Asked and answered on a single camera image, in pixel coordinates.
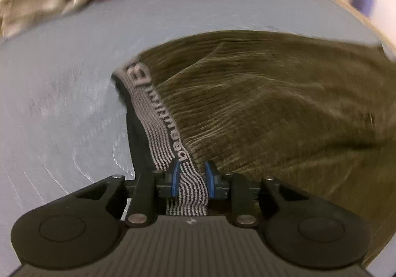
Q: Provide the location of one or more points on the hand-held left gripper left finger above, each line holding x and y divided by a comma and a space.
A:
176, 178

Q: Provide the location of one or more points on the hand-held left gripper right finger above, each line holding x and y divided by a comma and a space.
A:
211, 179

